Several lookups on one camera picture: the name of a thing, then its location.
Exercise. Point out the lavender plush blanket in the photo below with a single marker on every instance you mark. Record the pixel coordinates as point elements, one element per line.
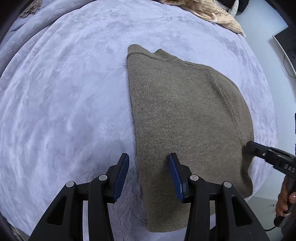
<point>69,92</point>

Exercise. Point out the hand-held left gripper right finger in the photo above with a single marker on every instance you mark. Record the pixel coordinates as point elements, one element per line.
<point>175,178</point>

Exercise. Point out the white quilted jacket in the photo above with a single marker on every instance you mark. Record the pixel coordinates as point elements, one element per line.
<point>234,8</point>

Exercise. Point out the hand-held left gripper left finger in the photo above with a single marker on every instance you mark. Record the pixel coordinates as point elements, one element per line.
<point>121,178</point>

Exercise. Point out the black monitor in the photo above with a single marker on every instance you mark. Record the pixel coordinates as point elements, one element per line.
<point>289,41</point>

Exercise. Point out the beige crumpled cloth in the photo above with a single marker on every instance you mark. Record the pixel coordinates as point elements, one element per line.
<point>32,8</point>

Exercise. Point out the cream striped garment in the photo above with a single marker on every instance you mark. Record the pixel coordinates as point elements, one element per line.
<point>222,17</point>

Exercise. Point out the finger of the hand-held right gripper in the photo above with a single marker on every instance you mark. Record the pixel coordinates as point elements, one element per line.
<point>256,149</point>

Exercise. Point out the olive knit sweater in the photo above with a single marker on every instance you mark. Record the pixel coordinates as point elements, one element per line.
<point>185,115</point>

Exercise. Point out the person's right hand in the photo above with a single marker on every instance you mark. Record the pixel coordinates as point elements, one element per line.
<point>281,201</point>

